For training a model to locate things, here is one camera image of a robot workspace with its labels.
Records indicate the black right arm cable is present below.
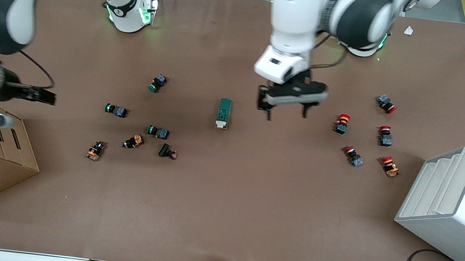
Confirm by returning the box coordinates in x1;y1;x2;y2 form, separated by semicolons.
13;50;58;91

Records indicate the green load switch white handle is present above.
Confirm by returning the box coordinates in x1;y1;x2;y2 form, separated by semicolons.
214;97;234;131

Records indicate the black orange switch module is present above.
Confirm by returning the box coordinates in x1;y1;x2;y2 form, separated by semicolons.
85;140;108;163

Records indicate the brown paper table cover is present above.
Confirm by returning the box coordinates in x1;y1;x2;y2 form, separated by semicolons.
0;0;465;261

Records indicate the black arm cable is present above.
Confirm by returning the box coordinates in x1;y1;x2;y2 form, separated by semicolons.
309;32;350;72
13;50;58;91

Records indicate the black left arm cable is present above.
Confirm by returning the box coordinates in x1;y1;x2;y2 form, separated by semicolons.
309;32;350;72

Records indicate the red pushbutton blue block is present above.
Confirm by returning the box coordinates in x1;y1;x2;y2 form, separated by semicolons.
341;144;366;168
376;94;399;115
378;125;395;148

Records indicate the red pushbutton orange block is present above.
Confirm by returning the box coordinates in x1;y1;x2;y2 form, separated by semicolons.
379;154;402;179

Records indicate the black selector switch orange block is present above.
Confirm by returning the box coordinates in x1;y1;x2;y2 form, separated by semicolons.
122;133;145;151

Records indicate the green mushroom pushbutton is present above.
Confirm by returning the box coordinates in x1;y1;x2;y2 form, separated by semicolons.
147;73;169;94
146;124;171;140
104;102;129;119

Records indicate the red pushbutton yellow collar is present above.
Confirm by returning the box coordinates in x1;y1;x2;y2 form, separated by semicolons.
333;113;351;136

